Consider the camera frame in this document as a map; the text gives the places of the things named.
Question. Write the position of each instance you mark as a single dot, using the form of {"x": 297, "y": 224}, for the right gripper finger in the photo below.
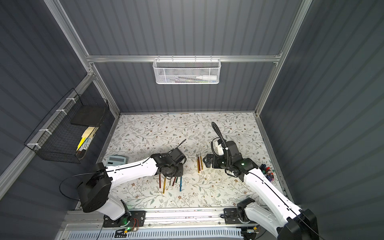
{"x": 208, "y": 157}
{"x": 208, "y": 163}

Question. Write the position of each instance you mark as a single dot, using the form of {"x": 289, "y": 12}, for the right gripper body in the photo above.
{"x": 212, "y": 160}

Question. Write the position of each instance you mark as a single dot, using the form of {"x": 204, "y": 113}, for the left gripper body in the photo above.
{"x": 176, "y": 170}

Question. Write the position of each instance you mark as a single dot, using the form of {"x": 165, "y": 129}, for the blue carving knife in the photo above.
{"x": 180, "y": 185}

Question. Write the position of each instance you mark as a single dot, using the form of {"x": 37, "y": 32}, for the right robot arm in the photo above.
{"x": 283, "y": 219}

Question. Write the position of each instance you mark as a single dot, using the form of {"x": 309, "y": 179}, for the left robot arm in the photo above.
{"x": 94, "y": 190}

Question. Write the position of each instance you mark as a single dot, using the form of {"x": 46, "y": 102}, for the pink cup of markers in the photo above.
{"x": 267, "y": 172}

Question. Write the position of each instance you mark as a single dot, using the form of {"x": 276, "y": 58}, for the light blue calculator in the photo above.
{"x": 114, "y": 160}

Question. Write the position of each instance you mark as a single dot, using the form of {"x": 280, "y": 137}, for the white marker in basket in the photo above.
{"x": 209, "y": 78}

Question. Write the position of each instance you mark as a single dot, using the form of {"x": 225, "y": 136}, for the yellow sticky notes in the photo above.
{"x": 87, "y": 138}

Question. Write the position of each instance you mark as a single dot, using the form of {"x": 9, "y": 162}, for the black notebook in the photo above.
{"x": 88, "y": 116}

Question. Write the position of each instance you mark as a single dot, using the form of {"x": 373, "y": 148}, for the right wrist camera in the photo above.
{"x": 219, "y": 148}

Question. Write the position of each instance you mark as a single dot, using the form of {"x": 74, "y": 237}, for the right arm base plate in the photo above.
{"x": 233, "y": 217}

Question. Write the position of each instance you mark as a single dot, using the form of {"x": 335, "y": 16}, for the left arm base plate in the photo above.
{"x": 133, "y": 219}

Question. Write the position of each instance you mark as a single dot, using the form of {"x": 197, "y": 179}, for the white wire mesh basket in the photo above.
{"x": 184, "y": 71}

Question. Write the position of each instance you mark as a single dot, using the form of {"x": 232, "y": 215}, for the black wire mesh basket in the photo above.
{"x": 57, "y": 139}

